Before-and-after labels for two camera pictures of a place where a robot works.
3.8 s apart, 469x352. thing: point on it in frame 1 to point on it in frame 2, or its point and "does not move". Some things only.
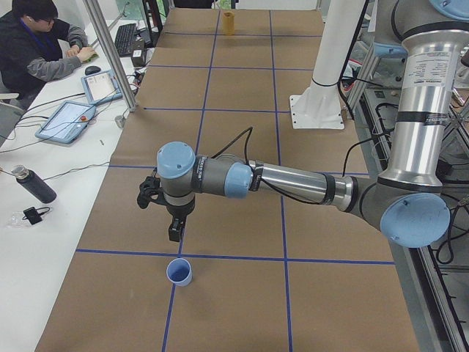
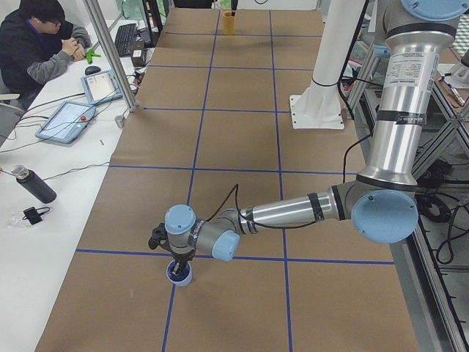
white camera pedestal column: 319,105 does not move
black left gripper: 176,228 to 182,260
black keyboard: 124,39 does not move
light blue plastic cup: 179,271 does not move
